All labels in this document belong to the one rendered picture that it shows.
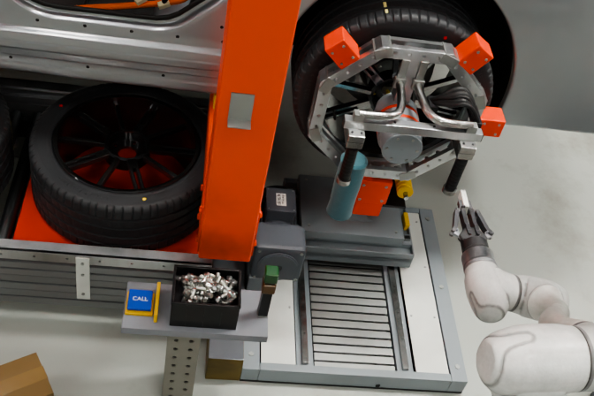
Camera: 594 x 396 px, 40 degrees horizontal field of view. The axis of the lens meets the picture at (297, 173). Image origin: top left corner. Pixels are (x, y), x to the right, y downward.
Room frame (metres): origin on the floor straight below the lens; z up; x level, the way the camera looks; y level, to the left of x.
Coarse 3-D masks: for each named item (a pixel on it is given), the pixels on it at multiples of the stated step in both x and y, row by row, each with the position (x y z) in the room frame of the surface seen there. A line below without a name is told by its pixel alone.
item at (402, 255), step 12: (288, 180) 2.39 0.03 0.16; (408, 228) 2.27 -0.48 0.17; (312, 240) 2.10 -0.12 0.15; (324, 240) 2.12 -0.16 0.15; (336, 240) 2.12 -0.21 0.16; (408, 240) 2.20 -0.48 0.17; (312, 252) 2.05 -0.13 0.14; (324, 252) 2.06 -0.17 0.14; (336, 252) 2.07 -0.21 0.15; (348, 252) 2.08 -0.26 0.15; (360, 252) 2.09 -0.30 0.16; (372, 252) 2.10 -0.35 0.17; (384, 252) 2.11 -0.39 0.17; (396, 252) 2.15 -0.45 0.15; (408, 252) 2.16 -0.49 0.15; (384, 264) 2.11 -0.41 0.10; (396, 264) 2.12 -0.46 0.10; (408, 264) 2.13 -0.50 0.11
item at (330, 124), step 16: (432, 64) 2.18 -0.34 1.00; (384, 80) 2.16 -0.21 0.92; (448, 80) 2.20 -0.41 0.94; (368, 96) 2.16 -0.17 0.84; (416, 96) 2.20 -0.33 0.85; (336, 112) 2.14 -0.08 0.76; (352, 112) 2.14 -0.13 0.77; (448, 112) 2.21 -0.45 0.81; (336, 128) 2.17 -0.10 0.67; (368, 144) 2.18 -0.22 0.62; (432, 144) 2.18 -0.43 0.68
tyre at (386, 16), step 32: (352, 0) 2.25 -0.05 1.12; (384, 0) 2.22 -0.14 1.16; (416, 0) 2.25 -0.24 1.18; (448, 0) 2.33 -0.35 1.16; (320, 32) 2.17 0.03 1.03; (352, 32) 2.11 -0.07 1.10; (384, 32) 2.13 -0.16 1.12; (416, 32) 2.14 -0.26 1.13; (448, 32) 2.16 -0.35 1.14; (320, 64) 2.09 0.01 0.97
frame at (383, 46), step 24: (360, 48) 2.08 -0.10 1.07; (384, 48) 2.04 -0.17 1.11; (408, 48) 2.06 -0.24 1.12; (432, 48) 2.11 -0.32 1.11; (336, 72) 2.02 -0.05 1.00; (456, 72) 2.09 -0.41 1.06; (480, 96) 2.11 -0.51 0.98; (312, 120) 2.01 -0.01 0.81; (336, 144) 2.07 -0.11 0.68; (384, 168) 2.07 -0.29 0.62; (408, 168) 2.10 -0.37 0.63; (432, 168) 2.10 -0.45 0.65
